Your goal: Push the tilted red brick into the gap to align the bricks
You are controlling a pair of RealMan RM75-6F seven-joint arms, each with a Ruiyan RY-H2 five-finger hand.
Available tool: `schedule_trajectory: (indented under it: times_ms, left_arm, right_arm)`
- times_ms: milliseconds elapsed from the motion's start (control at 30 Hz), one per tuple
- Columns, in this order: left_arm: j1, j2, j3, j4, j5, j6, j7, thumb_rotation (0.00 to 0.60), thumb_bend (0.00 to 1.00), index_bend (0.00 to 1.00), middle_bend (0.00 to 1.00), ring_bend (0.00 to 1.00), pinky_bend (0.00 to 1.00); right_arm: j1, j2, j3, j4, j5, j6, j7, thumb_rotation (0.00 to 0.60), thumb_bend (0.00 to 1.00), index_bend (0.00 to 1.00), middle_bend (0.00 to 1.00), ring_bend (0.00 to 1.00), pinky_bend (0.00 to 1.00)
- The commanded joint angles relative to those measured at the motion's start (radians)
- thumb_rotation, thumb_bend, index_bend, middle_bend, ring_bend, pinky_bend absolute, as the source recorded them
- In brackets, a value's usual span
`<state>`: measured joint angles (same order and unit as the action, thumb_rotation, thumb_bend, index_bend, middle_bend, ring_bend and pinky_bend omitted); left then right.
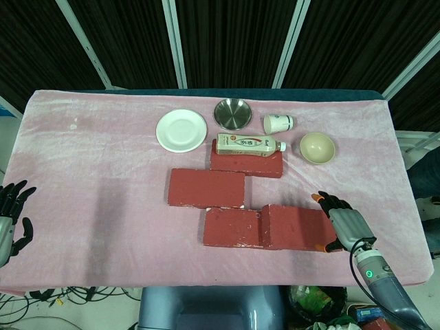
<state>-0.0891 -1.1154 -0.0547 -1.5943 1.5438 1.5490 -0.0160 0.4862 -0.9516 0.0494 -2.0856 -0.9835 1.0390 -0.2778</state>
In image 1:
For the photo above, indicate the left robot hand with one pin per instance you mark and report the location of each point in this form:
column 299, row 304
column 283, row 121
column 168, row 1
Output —
column 7, row 220

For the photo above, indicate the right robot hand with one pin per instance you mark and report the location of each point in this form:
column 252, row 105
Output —
column 349, row 225

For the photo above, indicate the red brick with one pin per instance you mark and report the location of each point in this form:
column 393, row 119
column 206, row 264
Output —
column 206, row 187
column 245, row 166
column 295, row 227
column 230, row 227

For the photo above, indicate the right robot arm grey-blue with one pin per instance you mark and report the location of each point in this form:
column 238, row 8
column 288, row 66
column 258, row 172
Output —
column 388, row 288

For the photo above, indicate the beige bowl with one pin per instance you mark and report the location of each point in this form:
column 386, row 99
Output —
column 317, row 148

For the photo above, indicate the black waste bin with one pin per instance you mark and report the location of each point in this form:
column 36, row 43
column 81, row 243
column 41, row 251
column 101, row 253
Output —
column 316, row 302

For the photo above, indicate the blue packet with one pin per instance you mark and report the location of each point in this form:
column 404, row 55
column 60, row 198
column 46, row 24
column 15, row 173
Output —
column 368, row 314

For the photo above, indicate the grey metal rack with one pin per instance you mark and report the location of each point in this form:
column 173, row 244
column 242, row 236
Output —
column 417, row 141

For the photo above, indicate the pink velvet table cloth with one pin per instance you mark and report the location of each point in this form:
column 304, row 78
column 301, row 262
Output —
column 103, row 154

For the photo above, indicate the white paper cup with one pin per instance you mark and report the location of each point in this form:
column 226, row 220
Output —
column 276, row 123

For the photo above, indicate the milk tea plastic bottle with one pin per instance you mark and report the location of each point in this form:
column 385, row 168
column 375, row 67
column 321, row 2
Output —
column 245, row 145

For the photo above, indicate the stainless steel dish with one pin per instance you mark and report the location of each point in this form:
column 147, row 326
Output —
column 233, row 113

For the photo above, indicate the grey-blue robot torso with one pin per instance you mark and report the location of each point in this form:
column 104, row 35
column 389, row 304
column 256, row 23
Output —
column 209, row 309

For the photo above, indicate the teal table pad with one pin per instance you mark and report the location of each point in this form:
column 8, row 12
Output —
column 240, row 93

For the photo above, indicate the white round plate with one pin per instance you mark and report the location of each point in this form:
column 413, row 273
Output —
column 181, row 130

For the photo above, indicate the white partition post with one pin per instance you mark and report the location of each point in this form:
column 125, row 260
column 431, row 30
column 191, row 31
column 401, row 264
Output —
column 290, row 44
column 412, row 62
column 87, row 44
column 175, row 44

